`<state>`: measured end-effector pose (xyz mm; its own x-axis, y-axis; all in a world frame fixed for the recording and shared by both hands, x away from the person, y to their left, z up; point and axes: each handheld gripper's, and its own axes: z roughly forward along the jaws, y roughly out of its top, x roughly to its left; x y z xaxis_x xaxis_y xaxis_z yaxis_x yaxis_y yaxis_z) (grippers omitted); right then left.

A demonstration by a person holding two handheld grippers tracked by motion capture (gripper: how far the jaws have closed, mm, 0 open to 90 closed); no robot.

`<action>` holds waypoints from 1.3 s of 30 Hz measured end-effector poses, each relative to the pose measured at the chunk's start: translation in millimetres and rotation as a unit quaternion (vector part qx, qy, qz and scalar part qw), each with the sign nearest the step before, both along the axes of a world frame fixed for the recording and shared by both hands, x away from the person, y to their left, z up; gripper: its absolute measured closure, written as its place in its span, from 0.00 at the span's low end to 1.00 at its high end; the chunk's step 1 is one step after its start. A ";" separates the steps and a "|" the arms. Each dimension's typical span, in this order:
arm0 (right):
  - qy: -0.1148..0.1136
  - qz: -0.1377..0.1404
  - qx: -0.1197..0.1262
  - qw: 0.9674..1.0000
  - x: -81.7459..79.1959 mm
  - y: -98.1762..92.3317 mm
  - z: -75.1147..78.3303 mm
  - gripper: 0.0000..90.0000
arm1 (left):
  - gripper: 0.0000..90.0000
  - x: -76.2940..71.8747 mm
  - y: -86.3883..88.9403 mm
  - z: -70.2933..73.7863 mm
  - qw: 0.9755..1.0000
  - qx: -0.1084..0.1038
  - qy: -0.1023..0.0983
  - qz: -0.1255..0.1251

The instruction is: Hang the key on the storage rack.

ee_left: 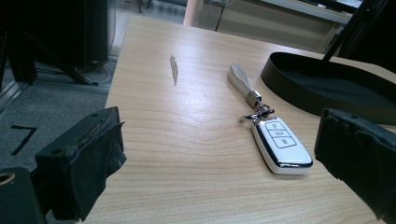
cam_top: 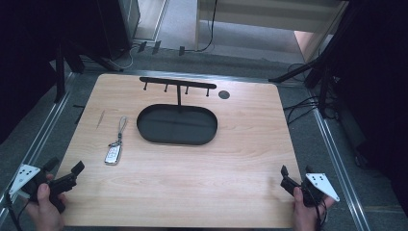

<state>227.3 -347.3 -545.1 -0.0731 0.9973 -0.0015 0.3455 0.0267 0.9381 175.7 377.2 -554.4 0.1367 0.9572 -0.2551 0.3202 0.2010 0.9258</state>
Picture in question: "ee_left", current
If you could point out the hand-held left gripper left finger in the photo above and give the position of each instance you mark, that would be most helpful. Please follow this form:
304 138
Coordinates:
84 155

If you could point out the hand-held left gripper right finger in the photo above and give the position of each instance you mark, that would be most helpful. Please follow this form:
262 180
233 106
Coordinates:
361 155

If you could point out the black round tray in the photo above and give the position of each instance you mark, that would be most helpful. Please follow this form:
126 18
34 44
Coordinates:
330 85

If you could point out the black tripod leg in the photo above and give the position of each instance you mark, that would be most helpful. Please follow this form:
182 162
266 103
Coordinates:
59 63

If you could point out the black cabinet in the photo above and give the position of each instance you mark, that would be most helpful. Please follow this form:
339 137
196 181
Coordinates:
62 31

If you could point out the black metal stand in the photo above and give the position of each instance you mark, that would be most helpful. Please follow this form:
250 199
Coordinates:
351 29

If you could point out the white desk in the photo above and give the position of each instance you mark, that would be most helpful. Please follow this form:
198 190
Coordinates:
274 21

